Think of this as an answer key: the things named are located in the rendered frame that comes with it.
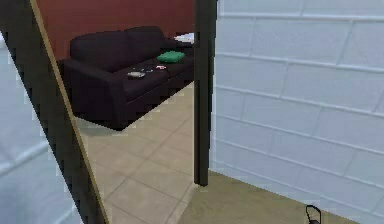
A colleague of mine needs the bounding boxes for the black sofa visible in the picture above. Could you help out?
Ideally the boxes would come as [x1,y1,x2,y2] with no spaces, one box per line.
[57,25,196,132]

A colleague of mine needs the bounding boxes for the green cushion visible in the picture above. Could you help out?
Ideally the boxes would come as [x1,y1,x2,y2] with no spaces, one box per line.
[156,50,186,64]

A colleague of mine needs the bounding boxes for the white flat object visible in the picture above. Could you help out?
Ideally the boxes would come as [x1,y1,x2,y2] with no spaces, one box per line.
[173,32,196,45]

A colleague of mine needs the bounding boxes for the grey remote control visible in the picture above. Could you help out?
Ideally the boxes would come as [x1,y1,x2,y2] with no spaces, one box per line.
[126,70,147,80]

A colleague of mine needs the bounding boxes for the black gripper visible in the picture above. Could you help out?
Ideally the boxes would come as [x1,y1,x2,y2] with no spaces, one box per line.
[305,204,323,224]

